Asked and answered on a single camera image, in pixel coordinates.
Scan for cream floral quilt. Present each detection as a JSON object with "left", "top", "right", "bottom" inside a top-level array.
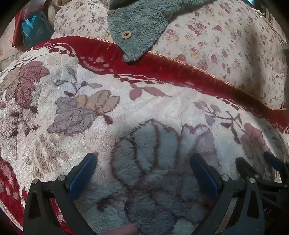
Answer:
[{"left": 54, "top": 0, "right": 289, "bottom": 111}]

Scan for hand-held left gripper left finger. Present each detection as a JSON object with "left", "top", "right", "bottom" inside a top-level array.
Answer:
[{"left": 24, "top": 152, "right": 98, "bottom": 235}]

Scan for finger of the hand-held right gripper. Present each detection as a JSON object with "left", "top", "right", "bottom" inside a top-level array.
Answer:
[
  {"left": 263, "top": 151, "right": 288, "bottom": 175},
  {"left": 235, "top": 157, "right": 271, "bottom": 184}
]

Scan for blue paper bag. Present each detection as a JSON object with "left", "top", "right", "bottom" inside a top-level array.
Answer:
[{"left": 21, "top": 11, "right": 55, "bottom": 49}]

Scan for red white floral plush blanket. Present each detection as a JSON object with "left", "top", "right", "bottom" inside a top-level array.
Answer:
[{"left": 0, "top": 36, "right": 289, "bottom": 235}]

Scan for red flat box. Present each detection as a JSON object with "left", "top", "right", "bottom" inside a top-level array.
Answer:
[{"left": 12, "top": 5, "right": 26, "bottom": 48}]

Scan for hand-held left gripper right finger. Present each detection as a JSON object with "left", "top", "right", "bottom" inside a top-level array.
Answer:
[{"left": 190, "top": 153, "right": 265, "bottom": 235}]

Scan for teal fleece buttoned garment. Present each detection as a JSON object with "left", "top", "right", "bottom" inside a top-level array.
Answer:
[{"left": 106, "top": 0, "right": 209, "bottom": 63}]

